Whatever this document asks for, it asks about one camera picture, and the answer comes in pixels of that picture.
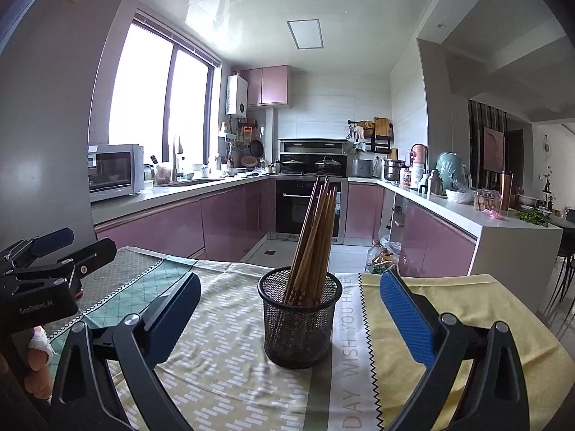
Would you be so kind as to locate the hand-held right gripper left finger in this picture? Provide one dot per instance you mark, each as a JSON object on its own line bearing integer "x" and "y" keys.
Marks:
{"x": 175, "y": 318}

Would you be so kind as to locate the round wall clock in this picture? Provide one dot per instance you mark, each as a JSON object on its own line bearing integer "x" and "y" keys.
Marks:
{"x": 546, "y": 144}

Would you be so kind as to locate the hanging black frying pan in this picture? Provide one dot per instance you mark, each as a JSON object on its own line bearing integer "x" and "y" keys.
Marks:
{"x": 256, "y": 148}

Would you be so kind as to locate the pink thermos kettle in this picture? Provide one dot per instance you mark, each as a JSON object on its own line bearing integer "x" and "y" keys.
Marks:
{"x": 418, "y": 156}

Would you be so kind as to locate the person's left hand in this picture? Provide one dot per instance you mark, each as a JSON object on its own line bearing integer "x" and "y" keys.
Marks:
{"x": 39, "y": 363}

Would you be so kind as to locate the kitchen window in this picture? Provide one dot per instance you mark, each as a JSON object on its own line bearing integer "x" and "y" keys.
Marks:
{"x": 143, "y": 94}

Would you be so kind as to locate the white microwave oven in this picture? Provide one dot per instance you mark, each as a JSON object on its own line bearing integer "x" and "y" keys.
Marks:
{"x": 112, "y": 173}

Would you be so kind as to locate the pink wall picture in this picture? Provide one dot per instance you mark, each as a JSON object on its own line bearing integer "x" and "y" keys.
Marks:
{"x": 494, "y": 148}

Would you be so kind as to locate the black lidded wok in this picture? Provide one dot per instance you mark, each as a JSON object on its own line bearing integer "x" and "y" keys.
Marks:
{"x": 293, "y": 165}

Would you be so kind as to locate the copper tumbler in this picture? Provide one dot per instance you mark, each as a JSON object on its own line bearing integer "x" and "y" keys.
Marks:
{"x": 506, "y": 188}

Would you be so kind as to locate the dark dining table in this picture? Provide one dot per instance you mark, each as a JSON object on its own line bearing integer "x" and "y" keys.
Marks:
{"x": 561, "y": 221}

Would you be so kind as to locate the patchwork patterned tablecloth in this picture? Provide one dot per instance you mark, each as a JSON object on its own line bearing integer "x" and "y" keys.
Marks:
{"x": 224, "y": 368}

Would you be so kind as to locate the grey refrigerator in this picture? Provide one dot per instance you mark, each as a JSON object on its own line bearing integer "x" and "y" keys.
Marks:
{"x": 49, "y": 121}

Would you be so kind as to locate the pink kitchen base cabinet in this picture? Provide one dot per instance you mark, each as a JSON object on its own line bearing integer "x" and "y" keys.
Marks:
{"x": 431, "y": 242}
{"x": 170, "y": 229}

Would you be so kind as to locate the square ceiling light panel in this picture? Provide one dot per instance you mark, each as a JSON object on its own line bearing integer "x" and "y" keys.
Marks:
{"x": 305, "y": 34}

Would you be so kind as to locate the silver countertop appliance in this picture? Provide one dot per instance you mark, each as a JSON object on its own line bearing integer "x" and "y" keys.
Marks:
{"x": 362, "y": 167}

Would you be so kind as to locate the white water heater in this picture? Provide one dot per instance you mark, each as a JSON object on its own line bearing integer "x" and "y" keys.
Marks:
{"x": 236, "y": 94}

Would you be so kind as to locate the steel kitchen faucet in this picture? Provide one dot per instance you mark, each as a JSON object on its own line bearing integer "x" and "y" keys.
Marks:
{"x": 176, "y": 159}

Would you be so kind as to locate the bundle of wooden chopsticks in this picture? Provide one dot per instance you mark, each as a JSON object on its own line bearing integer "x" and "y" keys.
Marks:
{"x": 314, "y": 233}

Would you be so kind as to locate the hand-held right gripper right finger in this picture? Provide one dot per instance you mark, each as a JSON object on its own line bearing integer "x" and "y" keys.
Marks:
{"x": 404, "y": 318}

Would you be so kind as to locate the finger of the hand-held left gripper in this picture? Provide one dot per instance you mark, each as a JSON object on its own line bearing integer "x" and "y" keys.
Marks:
{"x": 94, "y": 253}
{"x": 51, "y": 239}

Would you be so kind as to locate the pink wall cabinet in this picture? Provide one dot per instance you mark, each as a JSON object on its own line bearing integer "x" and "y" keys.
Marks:
{"x": 265, "y": 85}

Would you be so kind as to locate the black lidded pot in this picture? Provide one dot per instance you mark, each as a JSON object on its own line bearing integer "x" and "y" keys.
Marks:
{"x": 328, "y": 165}

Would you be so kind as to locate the plastic bags of groceries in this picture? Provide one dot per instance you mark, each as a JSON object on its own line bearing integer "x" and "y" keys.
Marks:
{"x": 384, "y": 258}

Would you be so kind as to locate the wall rack with cutting boards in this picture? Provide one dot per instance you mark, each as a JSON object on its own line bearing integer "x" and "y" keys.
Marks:
{"x": 377, "y": 134}

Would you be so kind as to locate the stainless steel steamer pot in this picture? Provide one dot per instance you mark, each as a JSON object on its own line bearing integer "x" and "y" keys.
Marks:
{"x": 394, "y": 169}

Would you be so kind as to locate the dark thermos bottle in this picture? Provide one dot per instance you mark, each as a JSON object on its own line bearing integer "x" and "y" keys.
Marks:
{"x": 434, "y": 183}

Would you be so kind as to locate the clear plastic cookie container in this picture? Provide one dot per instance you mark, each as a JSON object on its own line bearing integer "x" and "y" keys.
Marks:
{"x": 487, "y": 200}

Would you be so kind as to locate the black mesh holder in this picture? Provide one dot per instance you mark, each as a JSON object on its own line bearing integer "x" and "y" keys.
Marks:
{"x": 298, "y": 341}

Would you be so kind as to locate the dark dining chair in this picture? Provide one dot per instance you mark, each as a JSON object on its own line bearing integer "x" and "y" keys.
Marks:
{"x": 567, "y": 251}

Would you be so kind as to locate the green leafy vegetables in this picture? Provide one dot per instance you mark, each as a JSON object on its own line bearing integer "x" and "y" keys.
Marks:
{"x": 531, "y": 218}

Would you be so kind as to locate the black built-in oven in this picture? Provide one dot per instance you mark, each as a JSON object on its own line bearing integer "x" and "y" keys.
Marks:
{"x": 289, "y": 208}

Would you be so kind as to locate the black integrated stove hood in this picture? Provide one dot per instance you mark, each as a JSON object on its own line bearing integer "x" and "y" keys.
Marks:
{"x": 312, "y": 146}

